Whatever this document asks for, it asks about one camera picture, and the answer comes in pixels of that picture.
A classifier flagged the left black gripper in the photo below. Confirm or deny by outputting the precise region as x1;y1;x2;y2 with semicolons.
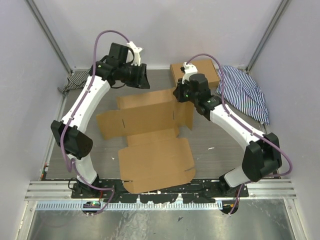
118;61;150;89

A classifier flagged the cardboard box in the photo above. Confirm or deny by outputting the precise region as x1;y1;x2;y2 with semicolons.
96;88;196;194
170;59;220;89

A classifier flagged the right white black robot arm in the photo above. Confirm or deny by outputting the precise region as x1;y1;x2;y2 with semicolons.
173;73;282;198

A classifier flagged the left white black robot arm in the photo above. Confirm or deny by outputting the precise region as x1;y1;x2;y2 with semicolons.
50;41;150;199

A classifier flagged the folded closed cardboard box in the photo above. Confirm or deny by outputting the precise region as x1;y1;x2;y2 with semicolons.
170;59;220;89

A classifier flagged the blue white striped cloth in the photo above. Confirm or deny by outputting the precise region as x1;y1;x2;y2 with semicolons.
216;65;270;125

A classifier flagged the grey striped cloth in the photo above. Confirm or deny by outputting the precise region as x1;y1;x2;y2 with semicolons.
57;69;90;97

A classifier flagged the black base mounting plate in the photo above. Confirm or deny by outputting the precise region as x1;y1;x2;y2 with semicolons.
68;178;239;204

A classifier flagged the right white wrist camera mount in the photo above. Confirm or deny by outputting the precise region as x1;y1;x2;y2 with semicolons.
181;62;198;84

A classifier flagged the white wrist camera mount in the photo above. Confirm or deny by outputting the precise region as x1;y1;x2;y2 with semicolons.
126;41;143;66
181;62;198;84

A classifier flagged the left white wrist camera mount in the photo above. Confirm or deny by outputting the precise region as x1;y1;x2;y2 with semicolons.
126;41;143;66

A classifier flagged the right aluminium corner post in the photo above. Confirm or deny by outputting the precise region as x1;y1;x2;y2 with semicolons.
245;0;292;73

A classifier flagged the aluminium corner post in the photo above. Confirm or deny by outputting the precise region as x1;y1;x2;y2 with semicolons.
245;0;292;73
25;0;73;74

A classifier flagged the slotted grey cable duct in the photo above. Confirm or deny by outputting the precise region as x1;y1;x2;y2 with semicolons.
35;200;223;211

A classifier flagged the aluminium front rail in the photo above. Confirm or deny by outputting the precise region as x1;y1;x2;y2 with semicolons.
25;178;297;203

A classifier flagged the left aluminium corner post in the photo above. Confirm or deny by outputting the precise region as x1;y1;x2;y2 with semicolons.
25;0;73;74

